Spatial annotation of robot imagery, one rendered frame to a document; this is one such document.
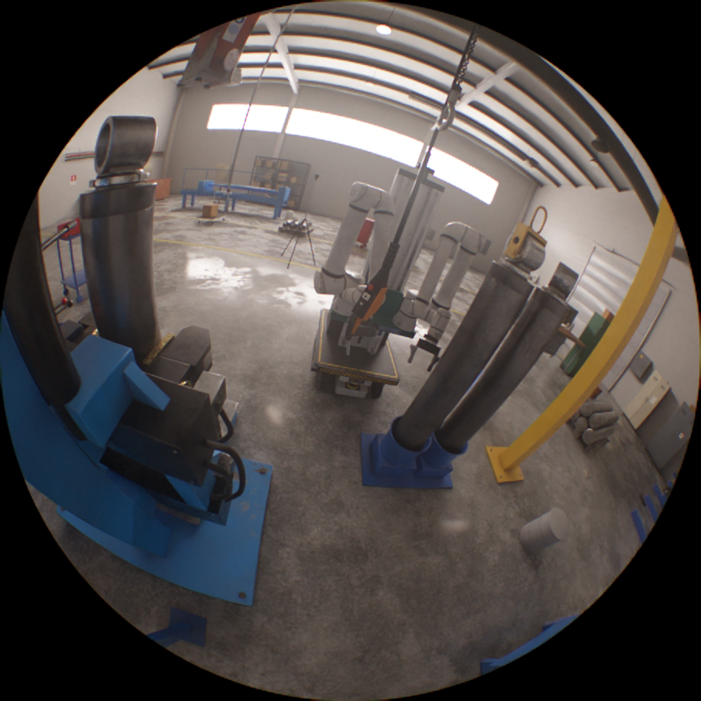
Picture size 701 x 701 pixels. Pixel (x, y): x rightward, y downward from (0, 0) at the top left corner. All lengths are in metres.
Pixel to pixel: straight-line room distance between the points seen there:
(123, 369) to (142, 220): 0.34
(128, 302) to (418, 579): 1.85
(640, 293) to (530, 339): 1.15
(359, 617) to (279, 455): 1.14
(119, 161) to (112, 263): 0.24
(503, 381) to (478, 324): 0.42
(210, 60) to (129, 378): 0.78
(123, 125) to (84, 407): 0.56
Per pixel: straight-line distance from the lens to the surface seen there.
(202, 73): 0.81
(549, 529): 2.23
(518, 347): 1.33
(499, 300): 1.07
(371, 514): 1.68
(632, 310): 2.13
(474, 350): 1.13
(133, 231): 0.67
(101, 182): 0.69
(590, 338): 6.96
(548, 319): 1.30
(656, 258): 2.23
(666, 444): 9.54
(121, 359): 0.54
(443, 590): 1.83
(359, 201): 1.38
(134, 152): 0.70
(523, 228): 1.11
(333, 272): 1.51
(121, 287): 0.70
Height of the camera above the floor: 1.50
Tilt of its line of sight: 34 degrees down
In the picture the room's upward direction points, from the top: 20 degrees clockwise
